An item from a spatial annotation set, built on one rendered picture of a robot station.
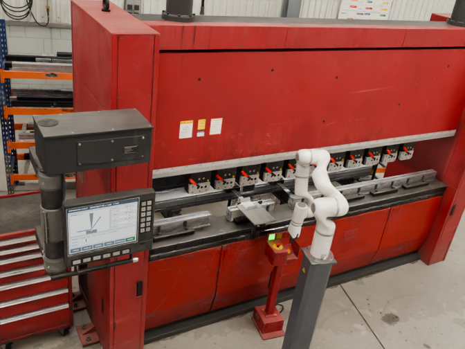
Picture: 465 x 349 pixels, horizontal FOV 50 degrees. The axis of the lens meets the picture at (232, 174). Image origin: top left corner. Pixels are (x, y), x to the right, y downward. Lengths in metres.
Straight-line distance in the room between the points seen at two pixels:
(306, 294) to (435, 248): 2.25
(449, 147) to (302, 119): 1.86
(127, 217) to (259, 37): 1.37
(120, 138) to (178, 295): 1.67
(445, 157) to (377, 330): 1.74
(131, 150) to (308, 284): 1.55
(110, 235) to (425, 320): 3.04
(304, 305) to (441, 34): 2.29
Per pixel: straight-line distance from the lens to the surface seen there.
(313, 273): 3.28
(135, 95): 2.69
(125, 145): 2.38
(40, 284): 3.61
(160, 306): 3.72
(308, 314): 3.51
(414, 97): 4.33
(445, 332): 4.73
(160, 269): 3.49
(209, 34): 2.98
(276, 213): 3.88
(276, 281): 3.88
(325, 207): 3.04
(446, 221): 5.22
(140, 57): 2.63
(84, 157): 2.34
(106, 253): 2.63
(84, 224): 2.49
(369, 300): 4.72
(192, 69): 3.01
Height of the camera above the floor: 2.87
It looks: 27 degrees down
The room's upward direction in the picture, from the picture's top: 8 degrees clockwise
